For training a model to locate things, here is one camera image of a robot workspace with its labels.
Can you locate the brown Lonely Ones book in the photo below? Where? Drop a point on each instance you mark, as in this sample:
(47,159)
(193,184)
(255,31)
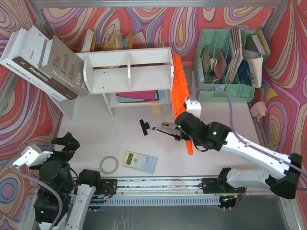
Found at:
(64,66)

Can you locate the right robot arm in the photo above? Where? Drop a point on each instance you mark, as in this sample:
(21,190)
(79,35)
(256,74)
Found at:
(277,172)

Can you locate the stack of coloured paper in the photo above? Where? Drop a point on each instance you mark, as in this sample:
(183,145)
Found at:
(140,97)

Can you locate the white wooden bookshelf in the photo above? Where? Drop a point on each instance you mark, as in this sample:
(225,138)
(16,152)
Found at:
(133,70)

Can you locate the Fredonia book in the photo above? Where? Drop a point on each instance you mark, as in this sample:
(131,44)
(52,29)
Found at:
(31,48)

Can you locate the yellow grey calculator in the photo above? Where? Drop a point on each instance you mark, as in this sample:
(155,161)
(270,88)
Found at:
(139,161)

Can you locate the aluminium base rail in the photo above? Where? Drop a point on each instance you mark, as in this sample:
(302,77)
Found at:
(162,186)

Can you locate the white Mademoiselle book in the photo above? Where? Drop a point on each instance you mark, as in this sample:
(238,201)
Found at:
(12,50)

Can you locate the yellow sticky note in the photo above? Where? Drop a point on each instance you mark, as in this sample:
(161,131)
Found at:
(156,109)

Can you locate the masking tape roll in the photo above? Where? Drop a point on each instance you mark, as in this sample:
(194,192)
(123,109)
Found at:
(109,165)

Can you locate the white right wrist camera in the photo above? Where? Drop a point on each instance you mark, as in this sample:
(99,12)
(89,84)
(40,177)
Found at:
(193,107)

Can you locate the green desk organizer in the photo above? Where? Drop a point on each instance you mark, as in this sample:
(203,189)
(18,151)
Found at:
(218,57)

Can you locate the black binder clip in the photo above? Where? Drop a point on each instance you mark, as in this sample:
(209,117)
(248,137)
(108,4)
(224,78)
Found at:
(145,126)

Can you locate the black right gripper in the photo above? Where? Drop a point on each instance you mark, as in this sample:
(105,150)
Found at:
(180,135)

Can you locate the grey cardboard sheet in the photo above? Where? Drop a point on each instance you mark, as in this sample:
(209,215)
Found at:
(189,77)

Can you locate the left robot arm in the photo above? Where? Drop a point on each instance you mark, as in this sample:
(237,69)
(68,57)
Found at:
(63,203)

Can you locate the pink piggy figure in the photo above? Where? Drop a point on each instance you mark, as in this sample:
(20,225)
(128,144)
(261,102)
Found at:
(258,110)

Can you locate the orange microfiber duster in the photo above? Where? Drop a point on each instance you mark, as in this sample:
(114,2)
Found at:
(179,92)

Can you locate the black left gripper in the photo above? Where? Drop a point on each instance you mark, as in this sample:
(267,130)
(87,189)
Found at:
(60,152)

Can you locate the black silver stapler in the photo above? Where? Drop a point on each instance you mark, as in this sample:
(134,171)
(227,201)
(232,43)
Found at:
(171,127)

